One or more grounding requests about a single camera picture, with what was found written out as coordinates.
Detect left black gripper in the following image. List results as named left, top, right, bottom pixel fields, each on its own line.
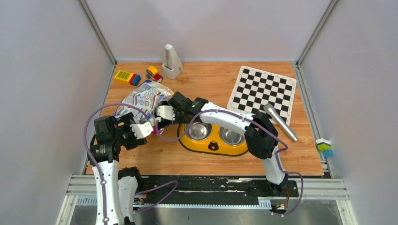
left=112, top=112, right=146, bottom=150

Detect yellow double pet bowl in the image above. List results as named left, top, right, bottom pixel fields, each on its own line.
left=177, top=122, right=248, bottom=157

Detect colourful pet food bag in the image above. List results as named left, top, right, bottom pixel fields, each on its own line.
left=113, top=80, right=174, bottom=134

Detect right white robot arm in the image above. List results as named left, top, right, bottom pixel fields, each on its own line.
left=156, top=92, right=289, bottom=196

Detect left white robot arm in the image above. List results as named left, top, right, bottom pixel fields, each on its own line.
left=88, top=113, right=147, bottom=225

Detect white small box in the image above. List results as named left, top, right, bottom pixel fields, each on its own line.
left=161, top=44, right=183, bottom=79

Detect small yellow toy car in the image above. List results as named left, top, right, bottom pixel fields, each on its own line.
left=146, top=66, right=163, bottom=83

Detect yellow blue red toy block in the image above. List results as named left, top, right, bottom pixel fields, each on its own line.
left=114, top=70, right=141, bottom=86

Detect black white checkerboard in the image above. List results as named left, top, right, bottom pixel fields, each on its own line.
left=227, top=66, right=297, bottom=125

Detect silver metal cylinder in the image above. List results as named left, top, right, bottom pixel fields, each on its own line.
left=264, top=103, right=298, bottom=142

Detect stacked coloured blocks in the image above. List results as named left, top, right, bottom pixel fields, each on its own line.
left=315, top=138, right=333, bottom=158

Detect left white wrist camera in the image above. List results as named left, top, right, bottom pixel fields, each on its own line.
left=130, top=121, right=153, bottom=139

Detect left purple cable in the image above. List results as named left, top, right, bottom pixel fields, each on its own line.
left=83, top=103, right=178, bottom=225

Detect purple cable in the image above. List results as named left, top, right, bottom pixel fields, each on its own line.
left=153, top=109, right=304, bottom=218
left=83, top=103, right=178, bottom=225

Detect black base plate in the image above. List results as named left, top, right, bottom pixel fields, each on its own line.
left=134, top=175, right=300, bottom=205

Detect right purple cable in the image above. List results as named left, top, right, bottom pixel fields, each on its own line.
left=153, top=109, right=304, bottom=218

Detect aluminium rail frame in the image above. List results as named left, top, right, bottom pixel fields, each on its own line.
left=55, top=175, right=358, bottom=225

